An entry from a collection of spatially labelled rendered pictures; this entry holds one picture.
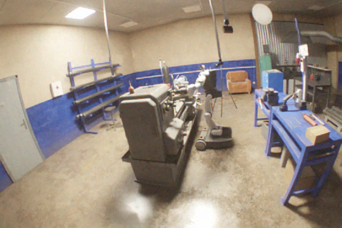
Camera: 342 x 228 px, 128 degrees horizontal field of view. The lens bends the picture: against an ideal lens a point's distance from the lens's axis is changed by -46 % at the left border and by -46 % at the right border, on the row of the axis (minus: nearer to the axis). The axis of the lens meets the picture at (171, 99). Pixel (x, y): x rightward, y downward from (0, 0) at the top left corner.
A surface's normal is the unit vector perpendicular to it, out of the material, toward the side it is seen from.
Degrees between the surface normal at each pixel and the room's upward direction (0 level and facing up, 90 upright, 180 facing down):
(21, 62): 90
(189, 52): 90
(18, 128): 90
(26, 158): 90
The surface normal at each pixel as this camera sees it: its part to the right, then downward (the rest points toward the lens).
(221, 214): -0.15, -0.96
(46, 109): 0.95, -0.07
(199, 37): -0.28, 0.29
